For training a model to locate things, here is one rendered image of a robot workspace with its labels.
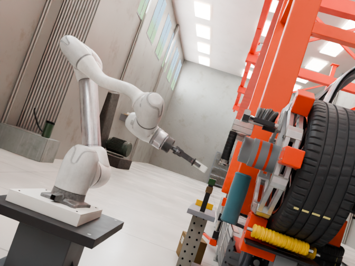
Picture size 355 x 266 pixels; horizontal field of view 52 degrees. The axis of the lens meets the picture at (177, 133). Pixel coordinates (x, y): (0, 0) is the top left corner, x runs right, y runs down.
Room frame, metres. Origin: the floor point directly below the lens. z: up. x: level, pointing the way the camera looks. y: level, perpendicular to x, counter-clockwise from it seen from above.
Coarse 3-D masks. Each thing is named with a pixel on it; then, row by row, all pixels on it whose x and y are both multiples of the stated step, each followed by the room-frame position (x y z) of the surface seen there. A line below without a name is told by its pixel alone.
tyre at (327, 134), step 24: (312, 120) 1.47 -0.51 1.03; (336, 120) 1.47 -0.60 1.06; (312, 144) 1.41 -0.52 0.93; (336, 144) 1.40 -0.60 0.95; (312, 168) 1.39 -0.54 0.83; (336, 168) 1.38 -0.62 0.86; (288, 192) 1.49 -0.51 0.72; (312, 192) 1.41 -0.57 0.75; (336, 192) 1.39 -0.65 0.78; (288, 216) 1.48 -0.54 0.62; (312, 216) 1.45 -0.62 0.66; (336, 216) 1.42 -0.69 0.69; (312, 240) 1.55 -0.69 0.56
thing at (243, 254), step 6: (246, 252) 2.00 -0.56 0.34; (240, 258) 2.06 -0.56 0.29; (246, 258) 1.98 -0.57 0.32; (252, 258) 1.96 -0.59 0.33; (258, 258) 1.96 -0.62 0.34; (240, 264) 2.02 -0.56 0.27; (246, 264) 1.97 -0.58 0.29; (252, 264) 1.96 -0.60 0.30; (258, 264) 1.96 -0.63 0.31; (264, 264) 1.96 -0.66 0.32; (300, 264) 1.98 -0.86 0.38
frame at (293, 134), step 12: (288, 108) 1.62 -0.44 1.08; (288, 120) 1.53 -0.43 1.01; (300, 120) 1.53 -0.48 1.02; (288, 132) 1.47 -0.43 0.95; (300, 132) 1.46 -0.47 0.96; (276, 168) 1.47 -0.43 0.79; (288, 168) 1.46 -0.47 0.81; (264, 180) 1.95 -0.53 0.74; (276, 180) 1.47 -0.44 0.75; (264, 192) 1.57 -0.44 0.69; (276, 192) 1.53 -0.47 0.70; (252, 204) 1.82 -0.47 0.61; (264, 204) 1.57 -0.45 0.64; (264, 216) 1.62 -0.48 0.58
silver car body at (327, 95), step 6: (354, 66) 2.95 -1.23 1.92; (348, 72) 2.96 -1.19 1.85; (354, 72) 2.98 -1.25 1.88; (342, 78) 2.96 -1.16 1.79; (348, 78) 3.05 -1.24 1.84; (354, 78) 3.27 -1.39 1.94; (336, 84) 3.01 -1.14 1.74; (342, 84) 3.46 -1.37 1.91; (330, 90) 3.07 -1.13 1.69; (336, 90) 2.97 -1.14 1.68; (324, 96) 3.73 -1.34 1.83; (330, 96) 3.01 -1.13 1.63; (330, 102) 2.97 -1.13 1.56; (354, 216) 4.55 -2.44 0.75
